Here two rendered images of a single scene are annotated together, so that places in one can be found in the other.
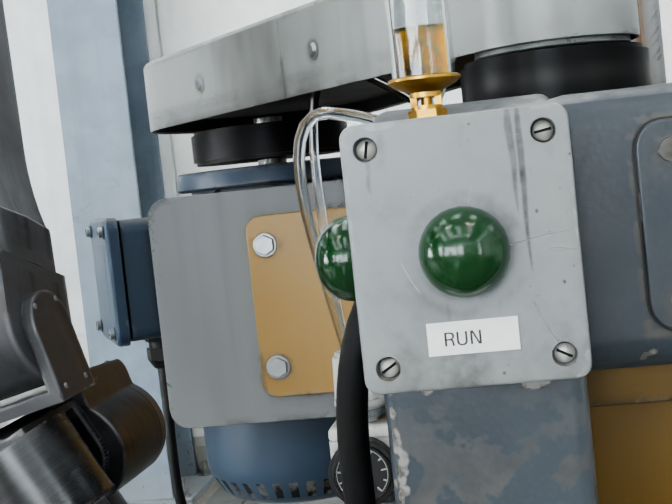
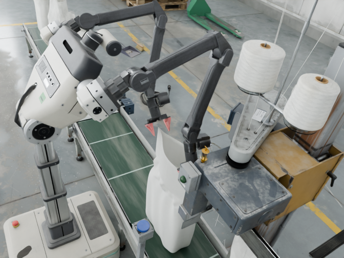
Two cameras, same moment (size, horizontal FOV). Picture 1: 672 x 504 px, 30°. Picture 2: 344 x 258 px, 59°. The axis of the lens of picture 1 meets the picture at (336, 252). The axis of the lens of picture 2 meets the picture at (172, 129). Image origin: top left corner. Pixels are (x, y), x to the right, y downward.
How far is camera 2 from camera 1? 0.99 m
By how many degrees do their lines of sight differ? 55
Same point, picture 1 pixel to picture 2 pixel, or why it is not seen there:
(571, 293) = (188, 188)
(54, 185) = not seen: outside the picture
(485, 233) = (182, 180)
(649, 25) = (319, 138)
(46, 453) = (188, 146)
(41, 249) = (198, 126)
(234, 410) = not seen: hidden behind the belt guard
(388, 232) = (180, 173)
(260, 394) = not seen: hidden behind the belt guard
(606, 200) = (203, 182)
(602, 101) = (207, 175)
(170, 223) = (236, 116)
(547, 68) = (228, 160)
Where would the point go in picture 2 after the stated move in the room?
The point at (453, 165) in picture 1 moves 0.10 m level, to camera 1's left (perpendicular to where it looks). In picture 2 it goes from (185, 173) to (168, 157)
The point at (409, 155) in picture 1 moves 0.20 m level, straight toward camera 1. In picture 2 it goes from (183, 170) to (135, 191)
